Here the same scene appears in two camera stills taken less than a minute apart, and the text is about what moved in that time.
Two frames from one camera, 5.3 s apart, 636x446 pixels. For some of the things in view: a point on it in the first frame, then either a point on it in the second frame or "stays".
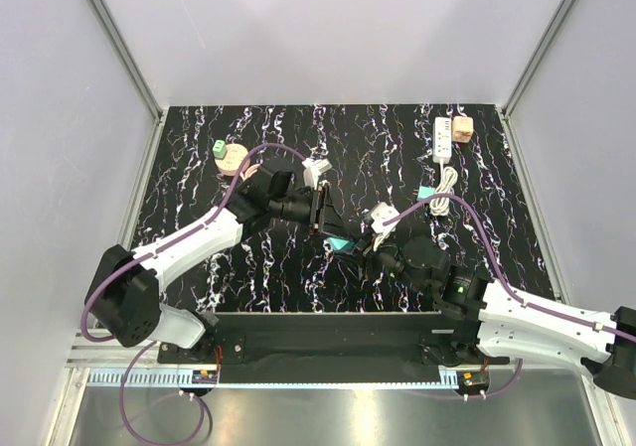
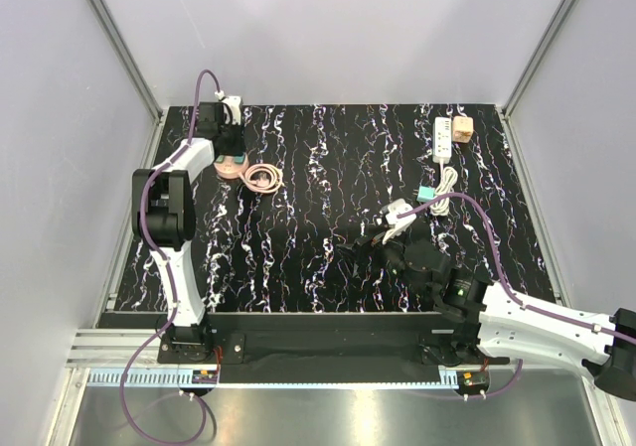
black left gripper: (329, 218) to (238, 148)
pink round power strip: (234, 156) stays
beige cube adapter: (462, 129) stays
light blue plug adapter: (424, 192) stays
